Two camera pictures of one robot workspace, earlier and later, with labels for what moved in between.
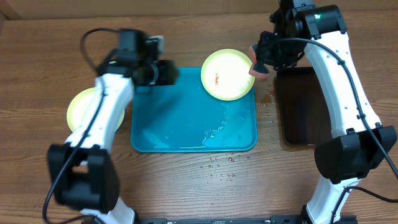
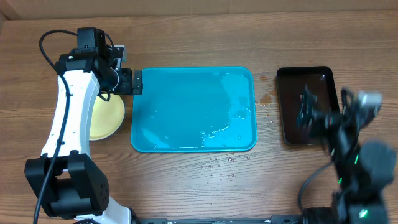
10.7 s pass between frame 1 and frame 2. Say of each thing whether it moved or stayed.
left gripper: moved
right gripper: moved
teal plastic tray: stayed
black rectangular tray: stayed
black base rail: stayed
